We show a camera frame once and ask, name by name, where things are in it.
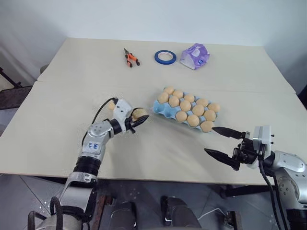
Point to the dark rounded shape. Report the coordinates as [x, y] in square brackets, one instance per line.
[124, 215]
[180, 213]

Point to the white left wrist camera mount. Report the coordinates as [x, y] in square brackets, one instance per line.
[122, 109]

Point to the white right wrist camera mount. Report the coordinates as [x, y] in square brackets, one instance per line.
[262, 135]

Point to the rusty table leg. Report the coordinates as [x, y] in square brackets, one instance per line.
[102, 208]

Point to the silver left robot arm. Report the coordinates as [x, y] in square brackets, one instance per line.
[93, 141]

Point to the orange black pliers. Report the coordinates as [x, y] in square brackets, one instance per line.
[130, 58]

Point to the grey rounded robot body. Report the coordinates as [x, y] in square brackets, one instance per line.
[62, 224]

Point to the dark metal frame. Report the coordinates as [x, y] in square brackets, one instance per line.
[12, 94]

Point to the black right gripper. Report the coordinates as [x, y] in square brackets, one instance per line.
[247, 151]

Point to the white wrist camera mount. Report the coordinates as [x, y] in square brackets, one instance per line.
[262, 135]
[122, 109]

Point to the beige egg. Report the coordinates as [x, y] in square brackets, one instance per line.
[164, 97]
[202, 102]
[207, 126]
[138, 114]
[181, 116]
[193, 120]
[168, 90]
[198, 109]
[209, 115]
[214, 107]
[174, 101]
[189, 98]
[185, 105]
[111, 106]
[178, 94]

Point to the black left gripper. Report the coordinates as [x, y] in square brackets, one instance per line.
[130, 123]

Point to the blue egg carton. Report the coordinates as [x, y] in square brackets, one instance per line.
[159, 107]

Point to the purple tissue pack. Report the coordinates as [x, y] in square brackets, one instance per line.
[195, 57]

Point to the black table frame bar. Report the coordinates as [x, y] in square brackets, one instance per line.
[247, 190]

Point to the blue tape roll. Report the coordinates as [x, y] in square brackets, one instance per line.
[158, 58]

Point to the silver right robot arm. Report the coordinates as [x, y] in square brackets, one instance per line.
[290, 165]

